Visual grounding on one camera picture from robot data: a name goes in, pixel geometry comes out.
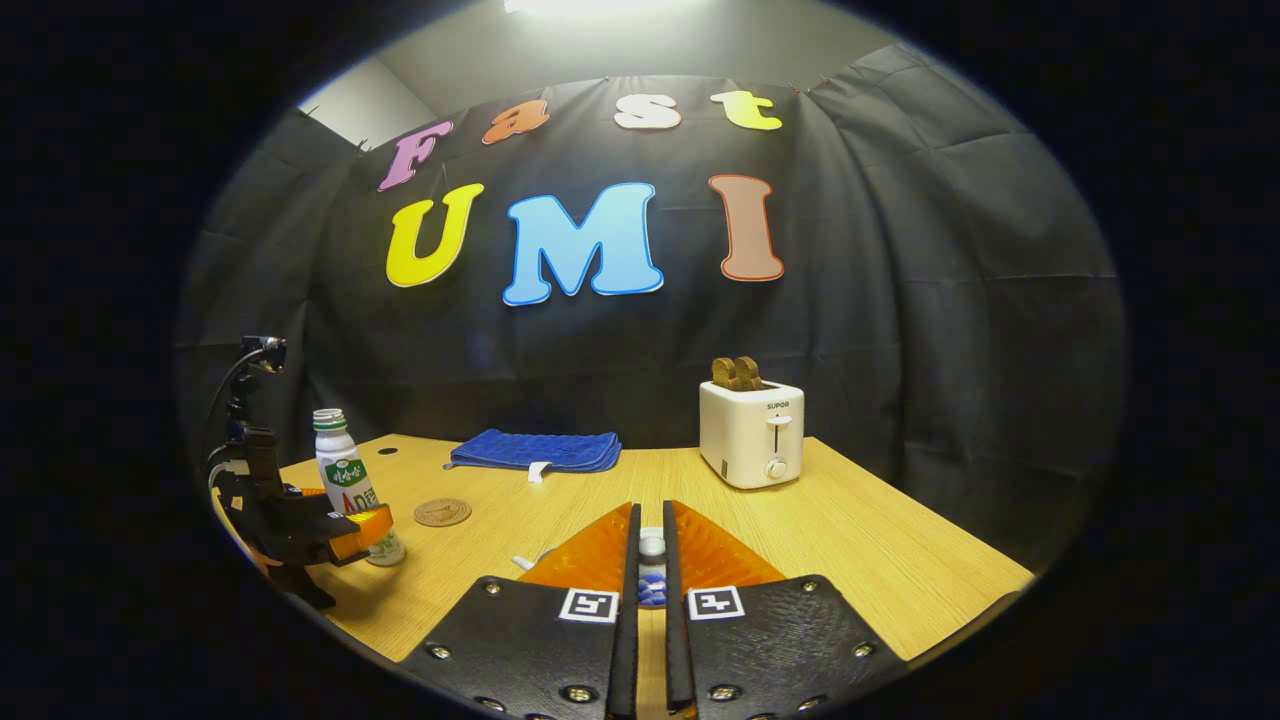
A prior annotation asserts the black cable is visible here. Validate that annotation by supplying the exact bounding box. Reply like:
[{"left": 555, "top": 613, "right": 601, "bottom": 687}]
[{"left": 203, "top": 348, "right": 266, "bottom": 466}]

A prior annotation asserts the white plastic water bottle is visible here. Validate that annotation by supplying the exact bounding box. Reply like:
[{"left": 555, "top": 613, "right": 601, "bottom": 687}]
[{"left": 312, "top": 408, "right": 407, "bottom": 568}]

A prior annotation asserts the bright ceiling light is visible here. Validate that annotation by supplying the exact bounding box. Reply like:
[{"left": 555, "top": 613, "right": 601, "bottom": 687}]
[{"left": 505, "top": 0, "right": 701, "bottom": 16}]

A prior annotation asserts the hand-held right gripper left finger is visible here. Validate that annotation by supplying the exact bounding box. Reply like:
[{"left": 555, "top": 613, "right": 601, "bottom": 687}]
[{"left": 400, "top": 502, "right": 642, "bottom": 720}]

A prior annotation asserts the white blue teacup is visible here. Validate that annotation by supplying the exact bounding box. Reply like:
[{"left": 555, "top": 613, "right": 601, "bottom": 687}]
[{"left": 512, "top": 553, "right": 669, "bottom": 609}]

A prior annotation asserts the folded blue towel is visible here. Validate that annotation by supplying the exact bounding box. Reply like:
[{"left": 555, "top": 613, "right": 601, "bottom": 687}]
[{"left": 444, "top": 429, "right": 623, "bottom": 484}]

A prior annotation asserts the white toaster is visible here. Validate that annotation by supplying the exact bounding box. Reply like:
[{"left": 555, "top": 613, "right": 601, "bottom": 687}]
[{"left": 699, "top": 379, "right": 806, "bottom": 490}]

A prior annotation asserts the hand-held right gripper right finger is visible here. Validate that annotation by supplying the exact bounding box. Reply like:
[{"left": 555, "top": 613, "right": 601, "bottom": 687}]
[{"left": 662, "top": 500, "right": 911, "bottom": 720}]

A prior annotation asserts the white cable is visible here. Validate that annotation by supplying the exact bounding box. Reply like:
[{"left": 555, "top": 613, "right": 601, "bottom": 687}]
[{"left": 207, "top": 462, "right": 263, "bottom": 566}]

